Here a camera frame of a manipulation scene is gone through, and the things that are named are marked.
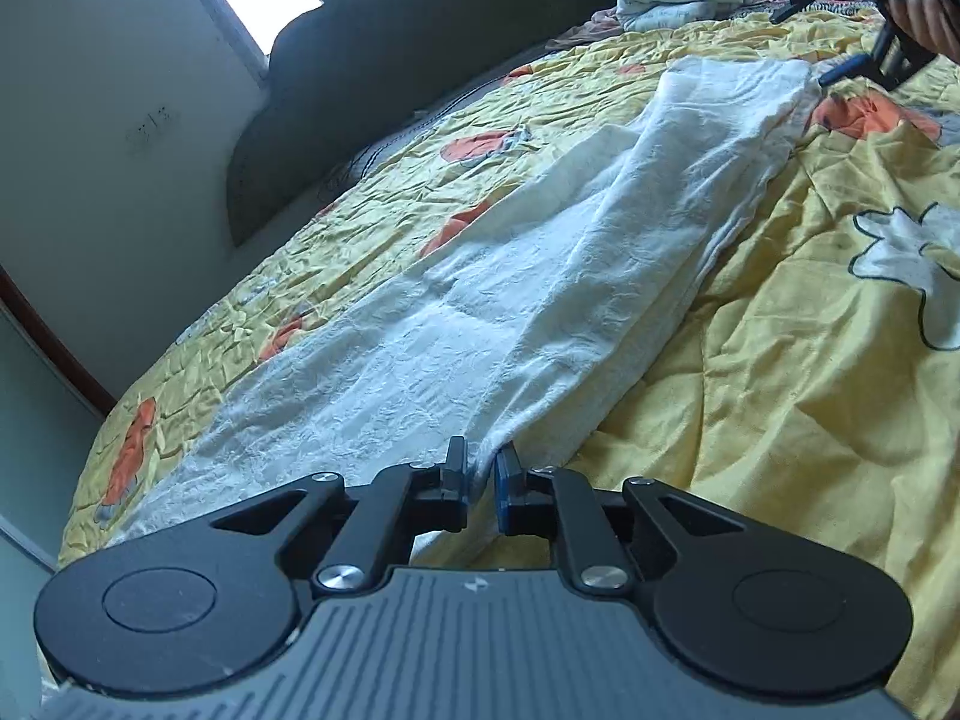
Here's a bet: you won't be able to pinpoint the white textured pants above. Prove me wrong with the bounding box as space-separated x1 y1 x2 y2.
116 57 820 541

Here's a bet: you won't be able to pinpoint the dark upholstered headboard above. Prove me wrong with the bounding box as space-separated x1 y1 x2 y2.
226 0 613 244

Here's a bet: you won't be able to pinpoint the yellow patterned bedspread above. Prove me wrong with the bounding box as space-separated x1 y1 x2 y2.
60 4 958 718

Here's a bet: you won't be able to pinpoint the person's right hand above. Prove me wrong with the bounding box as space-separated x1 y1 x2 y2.
887 0 960 64

